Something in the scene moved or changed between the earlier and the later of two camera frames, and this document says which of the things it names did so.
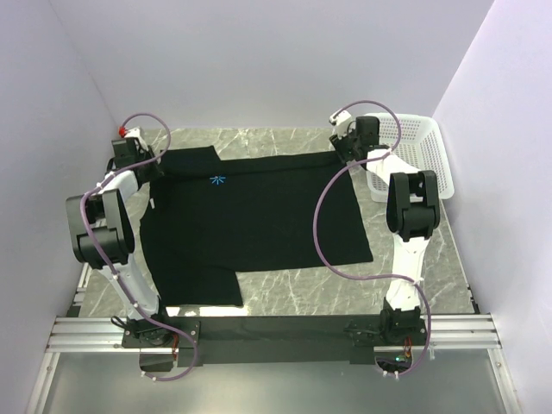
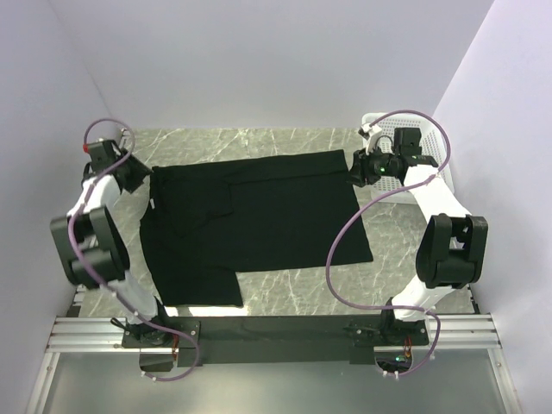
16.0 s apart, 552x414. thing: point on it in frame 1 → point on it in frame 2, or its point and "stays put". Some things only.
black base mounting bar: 342,337 stays put
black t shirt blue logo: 205,218 stays put
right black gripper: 338,143 → 360,168
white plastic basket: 416,139 stays put
